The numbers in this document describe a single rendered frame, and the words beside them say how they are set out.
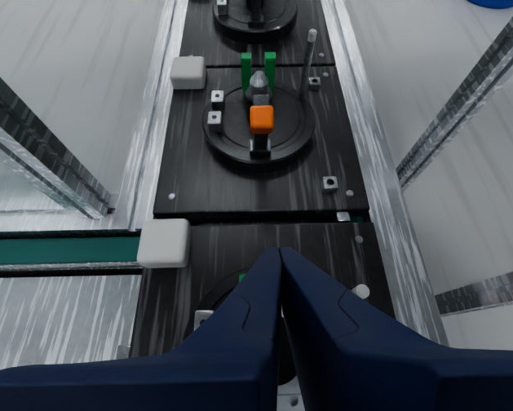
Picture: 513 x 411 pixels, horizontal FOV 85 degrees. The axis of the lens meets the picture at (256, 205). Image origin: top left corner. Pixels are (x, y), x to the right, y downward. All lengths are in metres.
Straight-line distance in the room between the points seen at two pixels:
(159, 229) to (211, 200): 0.07
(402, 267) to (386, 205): 0.07
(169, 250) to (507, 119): 0.63
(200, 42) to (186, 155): 0.22
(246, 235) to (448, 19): 0.76
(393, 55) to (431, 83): 0.10
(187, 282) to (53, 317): 0.17
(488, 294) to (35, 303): 0.46
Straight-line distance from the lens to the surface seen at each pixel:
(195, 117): 0.39
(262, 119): 0.24
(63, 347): 0.38
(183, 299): 0.28
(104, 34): 0.82
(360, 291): 0.18
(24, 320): 0.41
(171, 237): 0.28
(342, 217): 0.32
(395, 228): 0.34
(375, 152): 0.39
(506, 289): 0.31
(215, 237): 0.29
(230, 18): 0.53
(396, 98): 0.64
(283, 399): 0.19
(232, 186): 0.32
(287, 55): 0.49
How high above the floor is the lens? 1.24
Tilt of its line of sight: 63 degrees down
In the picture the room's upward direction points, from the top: straight up
